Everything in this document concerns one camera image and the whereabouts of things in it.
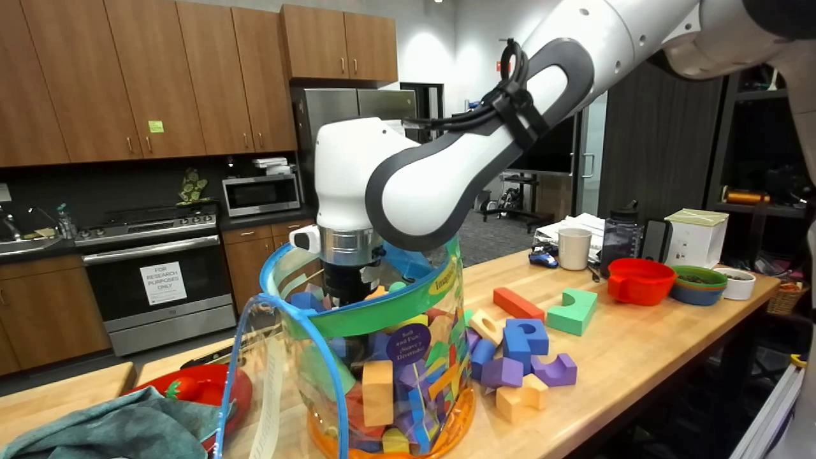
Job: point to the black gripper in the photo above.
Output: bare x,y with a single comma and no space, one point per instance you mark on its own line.
348,285

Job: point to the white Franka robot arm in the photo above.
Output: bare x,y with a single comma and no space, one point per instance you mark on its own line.
442,181

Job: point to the cream foam block with hole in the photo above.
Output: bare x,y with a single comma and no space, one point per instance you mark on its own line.
484,327

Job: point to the red rectangular foam block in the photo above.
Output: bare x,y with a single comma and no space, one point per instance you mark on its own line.
515,304

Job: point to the blue notched foam block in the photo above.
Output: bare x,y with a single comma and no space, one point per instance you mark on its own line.
514,339

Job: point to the tan foam block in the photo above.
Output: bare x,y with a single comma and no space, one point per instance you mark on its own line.
534,394
510,406

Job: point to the green arch foam block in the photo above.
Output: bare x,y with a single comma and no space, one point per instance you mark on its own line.
566,319

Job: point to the purple arch foam block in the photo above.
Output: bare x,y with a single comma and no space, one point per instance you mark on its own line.
561,373

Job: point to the wooden cabinet under microwave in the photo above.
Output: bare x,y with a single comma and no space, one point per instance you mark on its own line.
246,263

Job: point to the stainless microwave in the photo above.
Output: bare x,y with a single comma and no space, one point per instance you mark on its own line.
257,195

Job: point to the folded white towels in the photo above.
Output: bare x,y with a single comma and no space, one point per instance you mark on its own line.
271,166

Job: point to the green potted plant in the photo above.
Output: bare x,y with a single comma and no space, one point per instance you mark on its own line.
192,188

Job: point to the stainless steel fridge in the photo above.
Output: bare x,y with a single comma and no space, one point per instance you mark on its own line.
340,104

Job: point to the white paper on oven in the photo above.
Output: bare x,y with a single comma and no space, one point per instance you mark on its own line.
160,285

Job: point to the stainless oven range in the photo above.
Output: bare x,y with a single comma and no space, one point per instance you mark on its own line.
160,323

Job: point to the blue computer mouse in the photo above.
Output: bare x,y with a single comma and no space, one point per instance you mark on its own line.
540,258

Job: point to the white mug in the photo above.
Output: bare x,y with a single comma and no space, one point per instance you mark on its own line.
574,248

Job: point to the wooden cabinet above fridge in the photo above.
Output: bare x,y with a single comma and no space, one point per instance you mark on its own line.
340,42

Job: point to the black television screen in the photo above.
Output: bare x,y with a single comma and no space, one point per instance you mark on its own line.
552,155

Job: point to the white paper stack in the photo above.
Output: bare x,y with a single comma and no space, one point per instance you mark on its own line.
588,226

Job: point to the green sticky note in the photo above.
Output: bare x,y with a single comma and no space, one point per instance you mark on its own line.
154,125

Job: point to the teal cloth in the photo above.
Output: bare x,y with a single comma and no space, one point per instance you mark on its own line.
129,429

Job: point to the red plastic bowl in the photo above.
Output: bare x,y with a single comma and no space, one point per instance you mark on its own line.
639,285

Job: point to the wooden cabinet under sink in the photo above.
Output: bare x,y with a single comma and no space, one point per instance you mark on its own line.
46,314

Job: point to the wooden upper cabinets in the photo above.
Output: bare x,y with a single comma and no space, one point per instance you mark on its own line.
129,77

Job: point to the black standing device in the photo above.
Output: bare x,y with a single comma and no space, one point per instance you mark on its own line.
654,241

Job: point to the white cardboard box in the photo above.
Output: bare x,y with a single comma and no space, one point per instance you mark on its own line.
691,244

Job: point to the blue plastic bowl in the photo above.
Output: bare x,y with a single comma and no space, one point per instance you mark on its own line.
697,296

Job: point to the green plastic bowl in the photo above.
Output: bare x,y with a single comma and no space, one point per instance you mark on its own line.
700,276

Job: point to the white plastic bowl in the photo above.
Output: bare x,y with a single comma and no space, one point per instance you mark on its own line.
738,287

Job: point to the black shelving unit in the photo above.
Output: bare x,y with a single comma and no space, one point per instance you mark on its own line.
756,170

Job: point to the brown wicker basket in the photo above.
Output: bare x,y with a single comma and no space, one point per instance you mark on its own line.
783,299

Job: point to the white leaning panel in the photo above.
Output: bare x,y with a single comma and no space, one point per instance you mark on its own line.
765,422

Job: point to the blue wrapped wrist camera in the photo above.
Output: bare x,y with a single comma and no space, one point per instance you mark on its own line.
405,262

